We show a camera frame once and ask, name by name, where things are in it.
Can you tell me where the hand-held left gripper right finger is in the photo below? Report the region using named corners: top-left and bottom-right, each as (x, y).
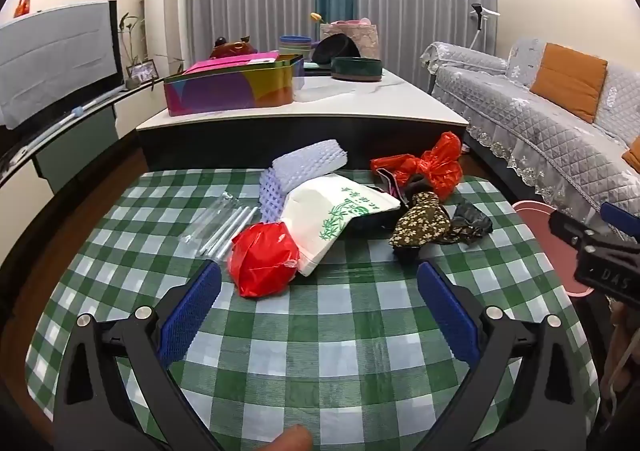
top-left (416, 261), bottom-right (588, 451)

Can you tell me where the person's left hand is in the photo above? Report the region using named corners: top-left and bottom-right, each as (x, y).
top-left (265, 424), bottom-right (314, 451)

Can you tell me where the white standing air conditioner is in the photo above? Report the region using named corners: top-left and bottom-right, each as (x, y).
top-left (145, 0), bottom-right (190, 76)

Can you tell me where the white top coffee table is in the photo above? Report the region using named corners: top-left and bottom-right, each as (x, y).
top-left (136, 67), bottom-right (470, 172)

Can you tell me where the round red plastic bag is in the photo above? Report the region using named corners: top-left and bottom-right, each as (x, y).
top-left (227, 221), bottom-right (301, 299)

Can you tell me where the grey quilted sofa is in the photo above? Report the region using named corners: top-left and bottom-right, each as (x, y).
top-left (420, 37), bottom-right (640, 227)

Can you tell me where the dark green bowl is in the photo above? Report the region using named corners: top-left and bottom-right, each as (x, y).
top-left (331, 57), bottom-right (384, 82)

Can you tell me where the clear plastic packaging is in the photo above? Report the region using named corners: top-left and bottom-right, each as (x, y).
top-left (179, 191), bottom-right (261, 262)

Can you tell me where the purple foam net sleeve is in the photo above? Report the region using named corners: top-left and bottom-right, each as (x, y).
top-left (272, 140), bottom-right (349, 192)

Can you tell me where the knotted red plastic bag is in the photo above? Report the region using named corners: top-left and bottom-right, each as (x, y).
top-left (370, 132), bottom-right (464, 202)

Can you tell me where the lace covered basket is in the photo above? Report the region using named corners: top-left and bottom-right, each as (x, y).
top-left (320, 21), bottom-right (379, 60)

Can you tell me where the small photo frame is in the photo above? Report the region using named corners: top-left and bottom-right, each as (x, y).
top-left (125, 60), bottom-right (160, 88)

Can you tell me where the potted bamboo plant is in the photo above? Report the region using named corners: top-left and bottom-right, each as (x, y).
top-left (117, 13), bottom-right (146, 66)

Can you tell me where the orange cushion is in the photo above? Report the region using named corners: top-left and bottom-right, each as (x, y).
top-left (622, 136), bottom-right (640, 174)
top-left (529, 43), bottom-right (608, 124)

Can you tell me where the white paper bag green print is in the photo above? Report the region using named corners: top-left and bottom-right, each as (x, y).
top-left (280, 175), bottom-right (402, 277)

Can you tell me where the dark floral cloth pouch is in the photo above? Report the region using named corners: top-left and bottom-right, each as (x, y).
top-left (389, 191), bottom-right (453, 252)

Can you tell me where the pink plastic bin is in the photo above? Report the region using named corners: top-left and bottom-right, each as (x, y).
top-left (512, 201), bottom-right (596, 299)

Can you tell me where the green checked tablecloth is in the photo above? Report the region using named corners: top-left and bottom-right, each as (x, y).
top-left (25, 168), bottom-right (601, 451)

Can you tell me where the television with white cover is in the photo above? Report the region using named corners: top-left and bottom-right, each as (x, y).
top-left (0, 0), bottom-right (125, 132)

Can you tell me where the black plastic bag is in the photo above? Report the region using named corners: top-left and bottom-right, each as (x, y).
top-left (447, 201), bottom-right (493, 244)

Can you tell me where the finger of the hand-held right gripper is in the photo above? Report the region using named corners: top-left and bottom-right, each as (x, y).
top-left (601, 202), bottom-right (640, 235)
top-left (548, 211), bottom-right (597, 250)

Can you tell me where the person's right hand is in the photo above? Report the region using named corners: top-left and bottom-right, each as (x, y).
top-left (606, 302), bottom-right (640, 412)

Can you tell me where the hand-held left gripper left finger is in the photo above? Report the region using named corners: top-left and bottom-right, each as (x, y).
top-left (52, 260), bottom-right (223, 451)

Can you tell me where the purple foam net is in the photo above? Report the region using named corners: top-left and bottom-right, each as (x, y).
top-left (258, 168), bottom-right (291, 224)

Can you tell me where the black bowl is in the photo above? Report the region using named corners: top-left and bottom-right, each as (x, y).
top-left (312, 34), bottom-right (361, 66)

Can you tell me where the pink and black patterned packet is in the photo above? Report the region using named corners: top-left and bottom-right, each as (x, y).
top-left (375, 170), bottom-right (407, 204)

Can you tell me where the white cable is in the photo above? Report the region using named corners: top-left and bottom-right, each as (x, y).
top-left (600, 346), bottom-right (637, 413)

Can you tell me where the colourful tin box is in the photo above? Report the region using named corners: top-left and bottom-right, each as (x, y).
top-left (163, 54), bottom-right (305, 118)

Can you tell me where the red teapot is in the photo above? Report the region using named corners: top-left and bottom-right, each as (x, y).
top-left (209, 36), bottom-right (257, 60)

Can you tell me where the magenta box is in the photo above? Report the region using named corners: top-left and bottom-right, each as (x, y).
top-left (184, 51), bottom-right (281, 76)

